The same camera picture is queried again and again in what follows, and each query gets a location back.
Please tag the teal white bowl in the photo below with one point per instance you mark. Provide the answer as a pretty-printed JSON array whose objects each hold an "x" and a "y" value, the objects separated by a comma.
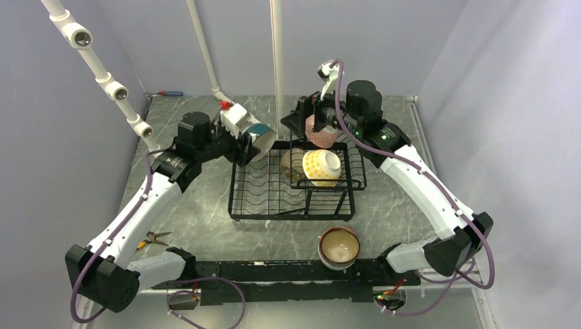
[{"x": 257, "y": 141}]

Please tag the blue yellow patterned bowl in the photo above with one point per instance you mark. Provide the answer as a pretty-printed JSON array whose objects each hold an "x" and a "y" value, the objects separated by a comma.
[{"x": 322, "y": 167}]

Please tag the brown glazed bowl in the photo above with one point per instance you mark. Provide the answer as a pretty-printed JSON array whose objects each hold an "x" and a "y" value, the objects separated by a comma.
[{"x": 338, "y": 248}]

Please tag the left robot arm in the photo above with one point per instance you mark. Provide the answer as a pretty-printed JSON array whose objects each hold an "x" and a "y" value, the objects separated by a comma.
[{"x": 104, "y": 271}]

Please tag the yellow handled pliers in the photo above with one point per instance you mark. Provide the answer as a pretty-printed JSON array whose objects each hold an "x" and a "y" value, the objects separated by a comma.
[{"x": 152, "y": 238}]

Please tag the red blue screwdriver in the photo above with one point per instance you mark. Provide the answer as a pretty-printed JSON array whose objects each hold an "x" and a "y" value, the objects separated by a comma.
[{"x": 170, "y": 93}]

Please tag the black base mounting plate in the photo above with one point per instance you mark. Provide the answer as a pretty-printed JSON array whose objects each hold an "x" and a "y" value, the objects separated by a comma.
[{"x": 291, "y": 280}]

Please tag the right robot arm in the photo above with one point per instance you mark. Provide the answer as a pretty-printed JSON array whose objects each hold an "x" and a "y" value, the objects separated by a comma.
[{"x": 459, "y": 231}]

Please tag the red patterned bowl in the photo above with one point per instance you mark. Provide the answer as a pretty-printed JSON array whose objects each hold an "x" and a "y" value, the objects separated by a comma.
[{"x": 322, "y": 139}]

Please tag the black wire dish rack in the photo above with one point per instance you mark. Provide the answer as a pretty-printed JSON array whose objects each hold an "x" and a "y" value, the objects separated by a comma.
[{"x": 277, "y": 187}]

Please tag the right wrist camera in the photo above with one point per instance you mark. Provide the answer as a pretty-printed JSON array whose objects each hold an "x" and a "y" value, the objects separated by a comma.
[{"x": 329, "y": 73}]

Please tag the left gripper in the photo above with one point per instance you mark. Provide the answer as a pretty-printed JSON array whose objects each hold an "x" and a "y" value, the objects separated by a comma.
[{"x": 243, "y": 155}]

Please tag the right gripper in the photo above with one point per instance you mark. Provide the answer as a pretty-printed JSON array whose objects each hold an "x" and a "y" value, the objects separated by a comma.
[{"x": 297, "y": 120}]

